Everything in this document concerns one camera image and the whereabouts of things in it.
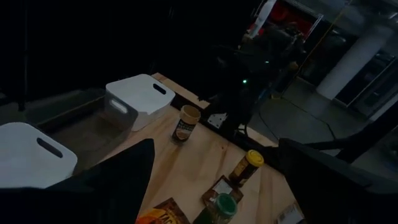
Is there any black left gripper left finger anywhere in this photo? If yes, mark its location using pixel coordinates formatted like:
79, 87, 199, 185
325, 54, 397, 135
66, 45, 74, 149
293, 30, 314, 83
0, 138, 155, 224

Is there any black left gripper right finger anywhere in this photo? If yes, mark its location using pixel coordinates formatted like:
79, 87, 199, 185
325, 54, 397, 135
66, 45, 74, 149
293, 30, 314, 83
277, 138, 398, 224

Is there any tan-lid furikake spice jar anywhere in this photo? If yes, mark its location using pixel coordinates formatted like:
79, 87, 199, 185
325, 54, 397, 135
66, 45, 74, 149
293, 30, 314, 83
171, 105, 201, 146

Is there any yellow-lid spice jar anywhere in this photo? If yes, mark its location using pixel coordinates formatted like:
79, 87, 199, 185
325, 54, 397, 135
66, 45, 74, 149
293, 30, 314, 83
228, 149, 265, 188

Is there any green-lid oregano spice jar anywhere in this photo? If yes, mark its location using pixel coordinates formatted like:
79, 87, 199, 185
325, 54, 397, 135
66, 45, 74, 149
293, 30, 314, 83
192, 192, 239, 224

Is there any grey translucent plastic bin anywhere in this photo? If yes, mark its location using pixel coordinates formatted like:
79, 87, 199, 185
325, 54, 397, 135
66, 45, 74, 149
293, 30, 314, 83
24, 88, 139, 177

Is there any white round pillar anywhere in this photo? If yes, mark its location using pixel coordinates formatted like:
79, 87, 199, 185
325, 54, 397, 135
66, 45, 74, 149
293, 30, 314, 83
316, 26, 394, 100

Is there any red cabinet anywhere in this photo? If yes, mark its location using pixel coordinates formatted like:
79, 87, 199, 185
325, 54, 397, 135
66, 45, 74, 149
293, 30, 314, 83
269, 0, 324, 40

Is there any white plastic handled bin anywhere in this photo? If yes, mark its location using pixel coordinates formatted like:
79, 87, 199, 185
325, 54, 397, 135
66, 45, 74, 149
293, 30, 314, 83
0, 121, 78, 189
104, 73, 177, 132

